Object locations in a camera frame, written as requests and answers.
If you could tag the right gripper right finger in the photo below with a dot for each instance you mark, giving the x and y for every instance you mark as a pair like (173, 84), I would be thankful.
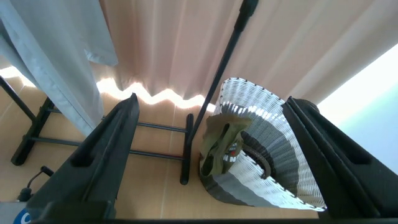
(337, 186)

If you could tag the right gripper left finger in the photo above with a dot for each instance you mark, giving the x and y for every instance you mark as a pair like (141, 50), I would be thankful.
(105, 177)

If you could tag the green garment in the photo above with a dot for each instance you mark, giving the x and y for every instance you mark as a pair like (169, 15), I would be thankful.
(220, 137)

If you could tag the pale grey shorts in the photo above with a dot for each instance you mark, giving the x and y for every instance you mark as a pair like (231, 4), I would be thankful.
(46, 46)

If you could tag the white laundry basket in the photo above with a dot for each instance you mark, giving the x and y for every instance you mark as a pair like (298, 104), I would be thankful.
(280, 140)

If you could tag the black clothes rack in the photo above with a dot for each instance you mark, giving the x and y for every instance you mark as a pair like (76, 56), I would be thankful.
(221, 68)

